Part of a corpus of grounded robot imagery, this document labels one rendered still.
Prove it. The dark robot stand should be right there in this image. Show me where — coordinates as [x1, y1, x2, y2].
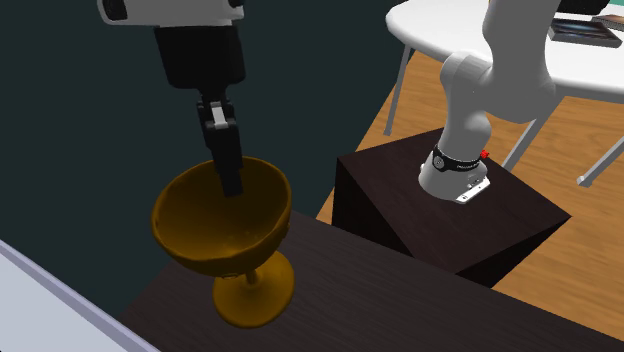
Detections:
[331, 127, 572, 289]

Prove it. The white round table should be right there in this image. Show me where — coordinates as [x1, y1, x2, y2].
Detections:
[382, 0, 624, 189]

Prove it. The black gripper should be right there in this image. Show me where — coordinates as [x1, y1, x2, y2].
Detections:
[153, 23, 247, 199]

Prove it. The dark wooden table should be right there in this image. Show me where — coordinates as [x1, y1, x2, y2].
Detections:
[116, 209, 624, 352]

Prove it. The golden goblet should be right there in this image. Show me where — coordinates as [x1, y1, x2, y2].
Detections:
[150, 155, 297, 329]

